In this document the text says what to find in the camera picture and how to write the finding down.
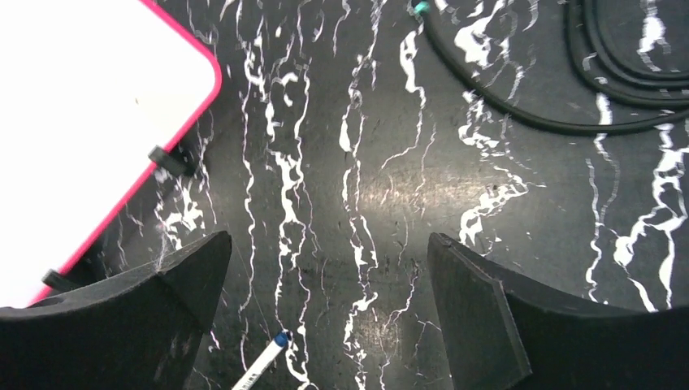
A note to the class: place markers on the pink framed whiteboard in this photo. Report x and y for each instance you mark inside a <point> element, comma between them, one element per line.
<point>88,90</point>

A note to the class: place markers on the blue marker cap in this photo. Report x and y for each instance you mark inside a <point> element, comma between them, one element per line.
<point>283,338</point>

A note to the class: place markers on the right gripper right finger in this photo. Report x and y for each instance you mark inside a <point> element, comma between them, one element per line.
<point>504,330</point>

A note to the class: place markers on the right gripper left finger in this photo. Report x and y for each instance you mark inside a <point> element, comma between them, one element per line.
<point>140,329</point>

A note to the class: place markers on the white marker pen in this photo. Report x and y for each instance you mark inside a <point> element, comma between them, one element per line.
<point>258,367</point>

